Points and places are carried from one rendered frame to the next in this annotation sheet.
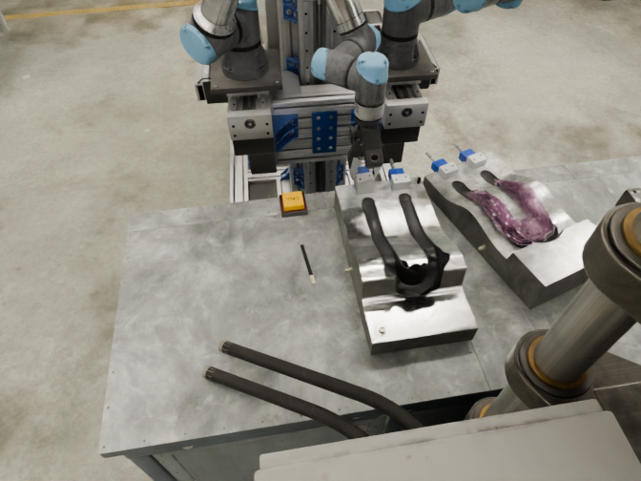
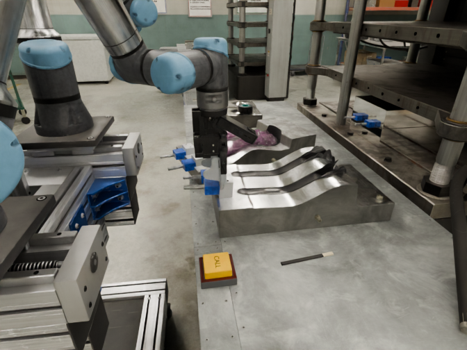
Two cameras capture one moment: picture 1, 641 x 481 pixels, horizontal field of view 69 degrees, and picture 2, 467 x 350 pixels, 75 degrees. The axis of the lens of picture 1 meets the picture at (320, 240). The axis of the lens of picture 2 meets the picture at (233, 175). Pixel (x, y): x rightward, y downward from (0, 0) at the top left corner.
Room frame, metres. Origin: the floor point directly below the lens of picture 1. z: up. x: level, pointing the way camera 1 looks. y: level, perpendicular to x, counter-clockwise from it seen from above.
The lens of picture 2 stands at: (0.97, 0.60, 1.33)
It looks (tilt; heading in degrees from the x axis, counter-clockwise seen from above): 28 degrees down; 270
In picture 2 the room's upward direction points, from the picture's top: straight up
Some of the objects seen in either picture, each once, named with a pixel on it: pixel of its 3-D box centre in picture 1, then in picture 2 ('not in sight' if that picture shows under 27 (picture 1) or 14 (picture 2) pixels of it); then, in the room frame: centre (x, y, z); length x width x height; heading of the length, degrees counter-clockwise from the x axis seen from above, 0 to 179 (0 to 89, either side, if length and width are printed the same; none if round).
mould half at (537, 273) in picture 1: (510, 215); (244, 146); (0.91, -0.55, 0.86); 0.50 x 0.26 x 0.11; 26
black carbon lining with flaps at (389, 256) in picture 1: (403, 234); (290, 169); (0.79, -0.22, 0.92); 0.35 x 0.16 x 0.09; 9
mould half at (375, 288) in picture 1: (399, 251); (295, 185); (0.77, -0.21, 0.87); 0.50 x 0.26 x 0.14; 9
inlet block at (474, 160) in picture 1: (465, 155); (176, 154); (1.18, -0.47, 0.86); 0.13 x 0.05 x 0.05; 26
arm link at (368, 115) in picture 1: (367, 107); (212, 99); (1.01, -0.12, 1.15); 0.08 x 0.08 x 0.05
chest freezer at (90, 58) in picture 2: not in sight; (71, 59); (4.35, -6.33, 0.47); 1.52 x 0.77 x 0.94; 10
